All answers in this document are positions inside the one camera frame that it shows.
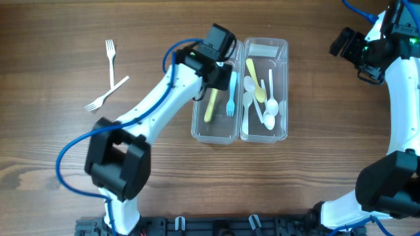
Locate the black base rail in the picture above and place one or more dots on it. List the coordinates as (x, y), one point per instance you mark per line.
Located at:
(253, 225)

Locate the white fork upright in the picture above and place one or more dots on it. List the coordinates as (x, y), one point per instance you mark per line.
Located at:
(111, 52)

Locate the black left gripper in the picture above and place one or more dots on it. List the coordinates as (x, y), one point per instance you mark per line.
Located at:
(224, 80)

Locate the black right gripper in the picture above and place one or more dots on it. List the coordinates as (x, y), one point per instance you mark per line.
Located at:
(355, 39)

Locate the yellow plastic spoon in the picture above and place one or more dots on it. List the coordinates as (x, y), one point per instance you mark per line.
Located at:
(259, 93)

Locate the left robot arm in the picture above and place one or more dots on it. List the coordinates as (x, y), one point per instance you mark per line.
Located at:
(119, 154)

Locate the clear right plastic container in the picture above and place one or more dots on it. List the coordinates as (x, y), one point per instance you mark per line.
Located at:
(265, 82)

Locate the white spoon crossed large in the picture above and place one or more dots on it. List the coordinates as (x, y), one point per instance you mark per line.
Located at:
(269, 120)

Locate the yellow plastic fork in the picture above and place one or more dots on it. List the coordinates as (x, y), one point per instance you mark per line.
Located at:
(210, 106)

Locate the clear left plastic container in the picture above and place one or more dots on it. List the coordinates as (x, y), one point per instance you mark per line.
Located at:
(222, 129)

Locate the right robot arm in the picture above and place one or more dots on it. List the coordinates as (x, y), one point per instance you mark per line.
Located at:
(388, 188)

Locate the white spoon crossed small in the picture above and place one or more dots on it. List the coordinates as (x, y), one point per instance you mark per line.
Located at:
(272, 105)

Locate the white fork diagonal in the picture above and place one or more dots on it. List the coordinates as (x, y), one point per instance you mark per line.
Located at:
(100, 100)

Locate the white spoon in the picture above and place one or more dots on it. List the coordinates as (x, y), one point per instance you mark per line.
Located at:
(250, 86)
(247, 101)

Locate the light blue plastic fork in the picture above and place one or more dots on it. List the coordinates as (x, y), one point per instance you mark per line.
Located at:
(230, 106)

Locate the clear plastic container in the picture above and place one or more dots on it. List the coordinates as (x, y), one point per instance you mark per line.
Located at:
(222, 129)
(265, 82)

